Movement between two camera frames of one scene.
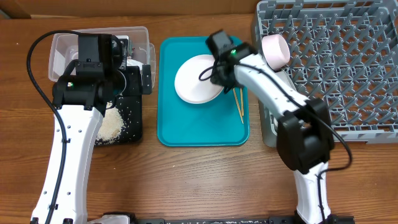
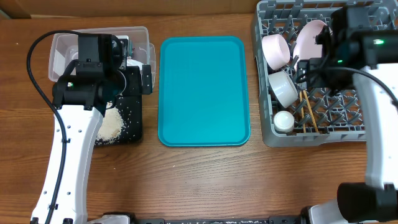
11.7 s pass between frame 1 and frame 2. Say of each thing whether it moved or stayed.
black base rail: stayed
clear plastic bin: stayed
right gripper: moved
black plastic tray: stayed
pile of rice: stayed
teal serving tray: stayed
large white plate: moved
